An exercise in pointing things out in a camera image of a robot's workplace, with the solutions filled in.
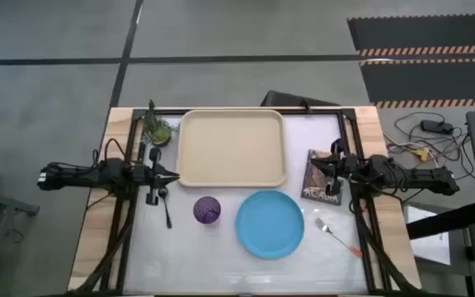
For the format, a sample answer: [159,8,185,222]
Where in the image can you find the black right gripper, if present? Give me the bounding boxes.
[309,138,363,196]

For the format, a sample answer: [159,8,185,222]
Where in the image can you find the black power adapter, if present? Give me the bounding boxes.
[420,119,455,134]

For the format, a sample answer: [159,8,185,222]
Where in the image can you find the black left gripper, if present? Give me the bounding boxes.
[138,147,181,206]

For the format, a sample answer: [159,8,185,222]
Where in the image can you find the blue round plate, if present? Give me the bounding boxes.
[234,190,306,261]

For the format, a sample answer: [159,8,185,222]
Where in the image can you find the wooden table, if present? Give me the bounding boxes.
[67,106,423,295]

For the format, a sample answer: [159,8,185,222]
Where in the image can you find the purple patterned cup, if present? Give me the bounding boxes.
[192,196,222,225]

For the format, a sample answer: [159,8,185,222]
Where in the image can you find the beige plastic tray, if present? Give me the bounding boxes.
[176,108,289,188]

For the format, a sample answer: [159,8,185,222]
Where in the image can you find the small potted green plant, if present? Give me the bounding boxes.
[141,99,180,148]

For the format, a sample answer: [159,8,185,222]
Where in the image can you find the black chair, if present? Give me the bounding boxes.
[260,90,341,109]

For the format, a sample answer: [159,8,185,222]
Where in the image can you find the black diagonal bar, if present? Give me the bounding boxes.
[406,200,475,241]

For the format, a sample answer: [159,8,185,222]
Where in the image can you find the silver fork with orange handle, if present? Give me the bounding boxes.
[314,217,364,258]

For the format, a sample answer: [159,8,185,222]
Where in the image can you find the white paper sheet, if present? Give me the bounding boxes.
[403,205,452,266]

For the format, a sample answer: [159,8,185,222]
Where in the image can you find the Acadia picture book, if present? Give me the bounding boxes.
[300,148,345,206]

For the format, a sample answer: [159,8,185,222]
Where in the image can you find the tangled black floor cables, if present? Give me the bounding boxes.
[383,111,475,182]

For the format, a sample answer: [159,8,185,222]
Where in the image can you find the black spoon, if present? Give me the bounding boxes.
[158,187,173,230]

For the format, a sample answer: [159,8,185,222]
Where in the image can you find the white table cover sheet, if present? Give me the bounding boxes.
[122,113,370,295]

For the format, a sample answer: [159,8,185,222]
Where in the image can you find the black striped-edge floor mat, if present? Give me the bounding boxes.
[359,57,475,110]
[346,13,475,57]

